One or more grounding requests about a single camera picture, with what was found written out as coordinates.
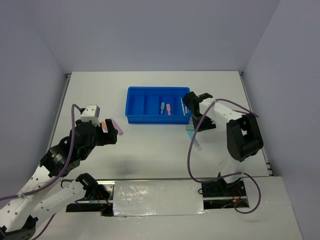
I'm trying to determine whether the light blue highlighter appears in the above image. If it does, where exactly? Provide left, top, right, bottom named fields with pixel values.
left=187, top=130, right=202, bottom=151

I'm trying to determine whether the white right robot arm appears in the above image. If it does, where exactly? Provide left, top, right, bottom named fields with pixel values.
left=182, top=91, right=264, bottom=196

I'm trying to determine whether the green highlighter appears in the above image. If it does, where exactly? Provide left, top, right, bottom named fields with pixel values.
left=185, top=125, right=195, bottom=131

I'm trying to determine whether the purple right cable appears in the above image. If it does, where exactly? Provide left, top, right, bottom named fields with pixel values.
left=186, top=98, right=262, bottom=215

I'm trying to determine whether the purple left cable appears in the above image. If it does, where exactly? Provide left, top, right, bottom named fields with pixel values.
left=0, top=103, right=83, bottom=240

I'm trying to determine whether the pink highlighter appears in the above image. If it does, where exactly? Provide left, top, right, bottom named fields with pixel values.
left=166, top=103, right=172, bottom=116

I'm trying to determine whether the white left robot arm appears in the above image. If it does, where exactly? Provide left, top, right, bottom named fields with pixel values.
left=0, top=119, right=118, bottom=240

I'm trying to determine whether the blue compartment tray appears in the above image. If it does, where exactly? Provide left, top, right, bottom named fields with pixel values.
left=125, top=86, right=191, bottom=125

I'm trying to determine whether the orange highlighter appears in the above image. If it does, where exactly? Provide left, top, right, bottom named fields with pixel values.
left=101, top=121, right=108, bottom=131

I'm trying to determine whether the purple highlighter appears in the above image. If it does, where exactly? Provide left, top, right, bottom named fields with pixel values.
left=111, top=118, right=124, bottom=136

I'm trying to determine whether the purple cable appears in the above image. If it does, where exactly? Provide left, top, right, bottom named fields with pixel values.
left=186, top=98, right=262, bottom=215
left=0, top=103, right=83, bottom=240

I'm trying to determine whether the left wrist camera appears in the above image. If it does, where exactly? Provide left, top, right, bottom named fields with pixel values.
left=80, top=105, right=100, bottom=126

